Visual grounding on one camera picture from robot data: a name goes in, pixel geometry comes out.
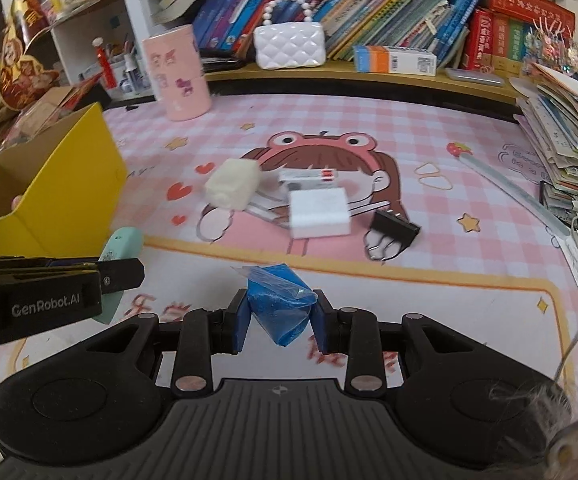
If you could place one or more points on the cream cube toy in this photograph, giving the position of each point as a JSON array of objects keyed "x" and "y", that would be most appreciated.
[{"x": 233, "y": 184}]

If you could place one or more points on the white shelf unit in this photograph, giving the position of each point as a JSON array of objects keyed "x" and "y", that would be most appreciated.
[{"x": 66, "y": 45}]

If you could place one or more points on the stack of papers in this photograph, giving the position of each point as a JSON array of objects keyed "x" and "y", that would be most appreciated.
[{"x": 548, "y": 103}]

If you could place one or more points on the white quilted pearl handbag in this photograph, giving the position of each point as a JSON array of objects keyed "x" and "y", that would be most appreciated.
[{"x": 289, "y": 44}]

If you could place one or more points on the red dictionary books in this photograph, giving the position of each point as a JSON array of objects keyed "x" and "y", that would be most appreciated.
[{"x": 499, "y": 31}]

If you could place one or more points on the transparent ruler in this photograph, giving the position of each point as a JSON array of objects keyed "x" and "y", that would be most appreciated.
[{"x": 522, "y": 197}]

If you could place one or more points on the blue plastic bag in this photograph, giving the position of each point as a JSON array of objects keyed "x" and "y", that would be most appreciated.
[{"x": 279, "y": 299}]

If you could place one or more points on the brown cardboard sheet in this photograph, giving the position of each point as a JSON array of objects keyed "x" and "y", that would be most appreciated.
[{"x": 55, "y": 104}]

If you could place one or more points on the pink cylindrical container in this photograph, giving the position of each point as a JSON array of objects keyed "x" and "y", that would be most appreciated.
[{"x": 175, "y": 69}]

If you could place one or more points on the red cartoon paper decoration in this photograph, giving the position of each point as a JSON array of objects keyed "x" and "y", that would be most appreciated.
[{"x": 23, "y": 79}]

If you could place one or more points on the red white figurine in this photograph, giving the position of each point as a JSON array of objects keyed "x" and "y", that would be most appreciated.
[{"x": 104, "y": 63}]

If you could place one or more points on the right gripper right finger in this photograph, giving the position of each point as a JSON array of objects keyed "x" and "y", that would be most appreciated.
[{"x": 355, "y": 333}]

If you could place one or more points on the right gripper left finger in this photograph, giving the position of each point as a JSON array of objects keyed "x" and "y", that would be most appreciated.
[{"x": 202, "y": 335}]

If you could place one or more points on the row of blue books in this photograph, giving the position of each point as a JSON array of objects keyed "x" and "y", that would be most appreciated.
[{"x": 432, "y": 25}]

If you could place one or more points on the orange white small box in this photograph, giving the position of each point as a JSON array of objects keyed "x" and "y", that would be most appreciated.
[{"x": 394, "y": 60}]

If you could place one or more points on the black binder clip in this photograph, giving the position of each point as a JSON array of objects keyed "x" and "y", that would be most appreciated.
[{"x": 390, "y": 234}]

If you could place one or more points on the yellow cardboard box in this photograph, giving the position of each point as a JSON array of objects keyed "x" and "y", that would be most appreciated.
[{"x": 58, "y": 192}]

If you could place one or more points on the white charger block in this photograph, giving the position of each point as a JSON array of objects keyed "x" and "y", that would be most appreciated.
[{"x": 319, "y": 213}]

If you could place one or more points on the small white usb adapter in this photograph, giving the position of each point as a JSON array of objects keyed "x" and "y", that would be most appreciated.
[{"x": 306, "y": 177}]

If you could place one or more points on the pink checkered table mat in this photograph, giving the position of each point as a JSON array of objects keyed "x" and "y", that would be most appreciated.
[{"x": 368, "y": 200}]

